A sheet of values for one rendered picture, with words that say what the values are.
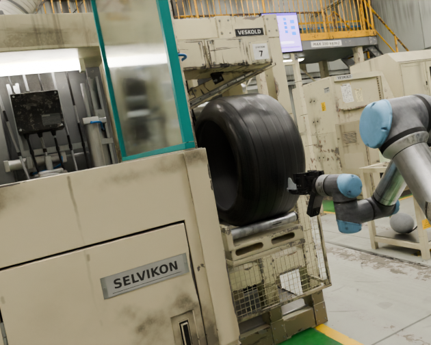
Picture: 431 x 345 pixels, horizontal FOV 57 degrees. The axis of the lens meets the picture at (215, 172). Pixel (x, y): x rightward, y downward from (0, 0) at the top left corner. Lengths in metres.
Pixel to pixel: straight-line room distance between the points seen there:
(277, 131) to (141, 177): 0.96
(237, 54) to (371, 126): 1.13
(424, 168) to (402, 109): 0.16
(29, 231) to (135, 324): 0.23
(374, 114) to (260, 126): 0.59
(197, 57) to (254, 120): 0.55
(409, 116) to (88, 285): 0.81
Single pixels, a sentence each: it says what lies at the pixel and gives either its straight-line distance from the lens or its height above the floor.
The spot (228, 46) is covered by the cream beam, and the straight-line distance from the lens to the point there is 2.05.
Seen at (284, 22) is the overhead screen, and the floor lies 2.74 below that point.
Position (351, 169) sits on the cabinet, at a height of 0.54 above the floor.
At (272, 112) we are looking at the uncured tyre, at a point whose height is 1.35.
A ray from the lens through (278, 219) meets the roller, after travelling 1.70.
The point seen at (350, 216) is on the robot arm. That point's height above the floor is 0.96.
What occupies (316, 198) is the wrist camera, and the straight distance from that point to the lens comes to 1.45.
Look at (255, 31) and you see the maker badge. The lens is 2.54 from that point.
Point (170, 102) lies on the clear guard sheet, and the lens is 0.76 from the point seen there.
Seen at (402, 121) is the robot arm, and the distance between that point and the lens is 1.06.
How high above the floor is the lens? 1.27
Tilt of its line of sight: 4 degrees down
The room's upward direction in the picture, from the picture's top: 10 degrees counter-clockwise
